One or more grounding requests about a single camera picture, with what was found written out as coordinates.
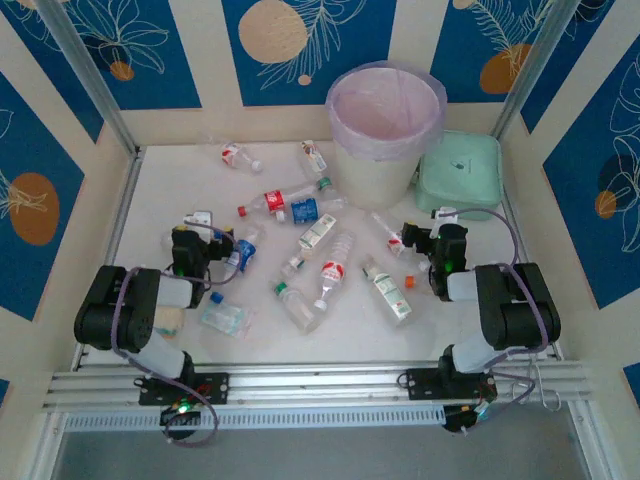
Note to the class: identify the white waste bin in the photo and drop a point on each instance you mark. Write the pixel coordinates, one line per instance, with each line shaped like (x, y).
(370, 185)

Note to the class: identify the green white label bottle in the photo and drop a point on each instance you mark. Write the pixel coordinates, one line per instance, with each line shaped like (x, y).
(317, 232)
(389, 292)

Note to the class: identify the clear plastic pouch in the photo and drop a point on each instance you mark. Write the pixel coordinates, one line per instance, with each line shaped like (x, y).
(225, 317)

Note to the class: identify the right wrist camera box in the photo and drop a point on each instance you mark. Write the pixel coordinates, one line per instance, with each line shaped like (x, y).
(445, 216)

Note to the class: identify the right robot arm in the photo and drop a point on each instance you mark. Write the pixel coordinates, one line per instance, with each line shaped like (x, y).
(505, 300)

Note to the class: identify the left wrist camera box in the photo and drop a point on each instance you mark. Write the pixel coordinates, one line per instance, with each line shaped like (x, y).
(197, 220)

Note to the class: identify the white trash bin with liner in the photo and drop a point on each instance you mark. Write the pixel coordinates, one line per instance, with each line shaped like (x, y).
(385, 107)

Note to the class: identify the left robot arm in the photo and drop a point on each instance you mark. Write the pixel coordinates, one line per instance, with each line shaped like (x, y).
(145, 320)

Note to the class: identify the clear bottle green cap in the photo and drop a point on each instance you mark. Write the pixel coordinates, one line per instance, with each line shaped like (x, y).
(300, 310)

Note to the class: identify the yellow snack packet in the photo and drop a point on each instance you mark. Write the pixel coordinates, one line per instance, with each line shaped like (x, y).
(167, 320)

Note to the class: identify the black controller box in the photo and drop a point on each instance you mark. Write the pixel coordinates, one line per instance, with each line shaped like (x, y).
(180, 417)
(462, 420)

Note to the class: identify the aluminium frame post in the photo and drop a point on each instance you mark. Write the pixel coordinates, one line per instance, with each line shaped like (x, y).
(85, 65)
(539, 65)

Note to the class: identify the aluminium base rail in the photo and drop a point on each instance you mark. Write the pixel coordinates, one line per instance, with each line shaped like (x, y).
(320, 385)

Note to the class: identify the blue label water bottle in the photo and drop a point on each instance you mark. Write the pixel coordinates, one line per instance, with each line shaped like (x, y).
(245, 252)
(304, 210)

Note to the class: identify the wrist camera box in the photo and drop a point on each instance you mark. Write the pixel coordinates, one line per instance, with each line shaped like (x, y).
(197, 220)
(445, 216)

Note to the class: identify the red white label bottle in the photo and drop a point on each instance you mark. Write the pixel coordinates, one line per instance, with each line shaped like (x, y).
(231, 154)
(394, 244)

